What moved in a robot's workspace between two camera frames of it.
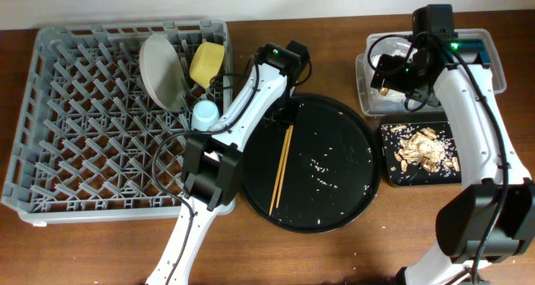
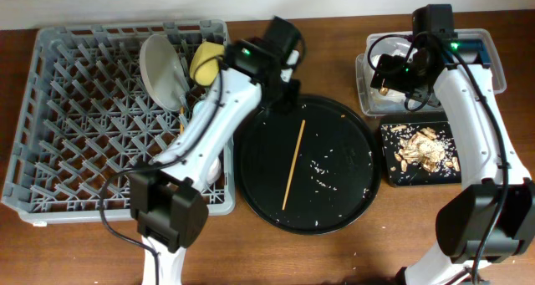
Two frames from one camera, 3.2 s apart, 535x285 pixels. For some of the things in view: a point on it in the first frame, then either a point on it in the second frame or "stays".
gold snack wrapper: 384,90 stays
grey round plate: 164,70 stays
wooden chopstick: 284,164 → 293,159
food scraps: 424,148 stays
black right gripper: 394,79 stays
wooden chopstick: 285,143 → 181,126
